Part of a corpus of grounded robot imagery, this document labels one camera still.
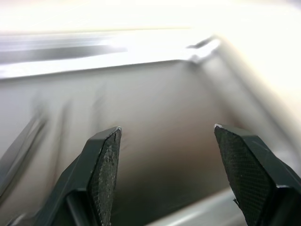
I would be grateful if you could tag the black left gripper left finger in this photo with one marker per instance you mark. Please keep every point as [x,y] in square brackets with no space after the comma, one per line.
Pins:
[94,179]

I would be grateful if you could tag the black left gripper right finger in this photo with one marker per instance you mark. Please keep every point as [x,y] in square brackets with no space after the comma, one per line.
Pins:
[254,174]

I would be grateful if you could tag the silver surgical instrument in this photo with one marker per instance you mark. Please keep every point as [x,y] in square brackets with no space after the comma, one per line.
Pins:
[22,153]

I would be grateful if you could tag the metal tray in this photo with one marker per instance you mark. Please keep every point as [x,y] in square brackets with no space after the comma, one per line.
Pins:
[164,131]

